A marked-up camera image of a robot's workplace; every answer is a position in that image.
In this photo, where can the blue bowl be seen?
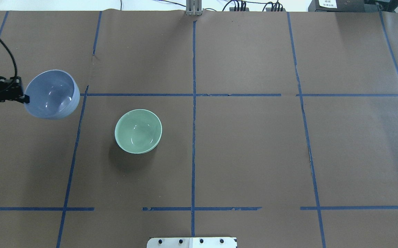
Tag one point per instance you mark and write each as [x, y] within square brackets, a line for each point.
[53, 95]

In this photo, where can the green bowl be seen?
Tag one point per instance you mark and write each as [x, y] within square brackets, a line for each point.
[138, 131]

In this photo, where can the black power strip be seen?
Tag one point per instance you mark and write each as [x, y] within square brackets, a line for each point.
[245, 6]

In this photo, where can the black box with label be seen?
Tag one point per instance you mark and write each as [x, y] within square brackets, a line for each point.
[357, 6]

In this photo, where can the aluminium frame post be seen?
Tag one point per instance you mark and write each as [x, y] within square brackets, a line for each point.
[194, 8]

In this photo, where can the white camera mast with base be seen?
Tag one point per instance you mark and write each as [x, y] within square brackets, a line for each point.
[192, 242]

